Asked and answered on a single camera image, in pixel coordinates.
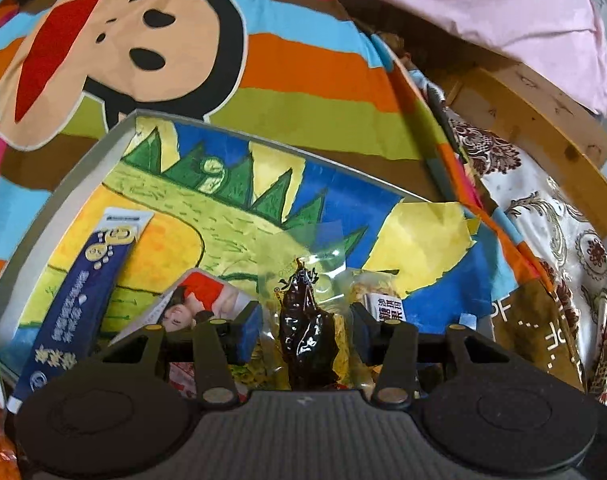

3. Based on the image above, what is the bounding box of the dark blue snack packet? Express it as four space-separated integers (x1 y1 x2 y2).
8 207 154 413

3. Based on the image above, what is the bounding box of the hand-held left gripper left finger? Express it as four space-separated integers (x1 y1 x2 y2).
96 302 263 408

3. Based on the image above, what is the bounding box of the clear nut packet white label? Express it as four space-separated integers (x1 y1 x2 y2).
351 269 409 323

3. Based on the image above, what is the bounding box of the clear packet dark snack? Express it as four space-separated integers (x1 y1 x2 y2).
256 227 379 406

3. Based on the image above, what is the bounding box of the brown striped monkey print blanket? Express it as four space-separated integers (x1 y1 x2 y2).
0 0 589 396

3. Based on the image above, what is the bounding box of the metal tray with painted lining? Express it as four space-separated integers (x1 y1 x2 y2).
0 109 497 401

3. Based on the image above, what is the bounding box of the pink bed sheet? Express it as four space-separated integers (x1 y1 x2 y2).
13 0 607 121

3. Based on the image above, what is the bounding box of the packet with portrait print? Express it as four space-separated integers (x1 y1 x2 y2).
108 269 251 346

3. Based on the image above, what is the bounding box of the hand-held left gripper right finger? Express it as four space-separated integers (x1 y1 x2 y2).
351 305 514 407

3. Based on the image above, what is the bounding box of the white floral satin cloth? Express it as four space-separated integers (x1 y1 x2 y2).
433 105 607 411

